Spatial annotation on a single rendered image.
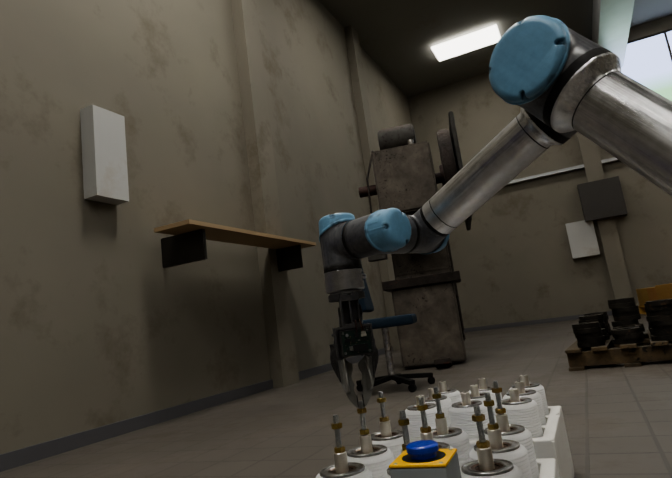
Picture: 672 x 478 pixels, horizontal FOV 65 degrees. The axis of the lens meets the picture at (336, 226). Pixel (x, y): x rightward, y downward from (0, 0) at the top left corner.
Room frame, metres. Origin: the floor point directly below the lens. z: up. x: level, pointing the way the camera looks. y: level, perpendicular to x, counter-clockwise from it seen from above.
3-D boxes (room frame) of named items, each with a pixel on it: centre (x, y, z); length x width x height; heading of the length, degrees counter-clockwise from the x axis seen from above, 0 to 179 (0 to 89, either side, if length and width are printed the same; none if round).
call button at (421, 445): (0.69, -0.07, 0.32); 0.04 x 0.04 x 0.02
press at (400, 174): (5.30, -0.84, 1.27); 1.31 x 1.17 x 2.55; 156
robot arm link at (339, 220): (1.02, 0.00, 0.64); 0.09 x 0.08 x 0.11; 44
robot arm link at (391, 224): (0.96, -0.08, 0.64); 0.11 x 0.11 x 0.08; 44
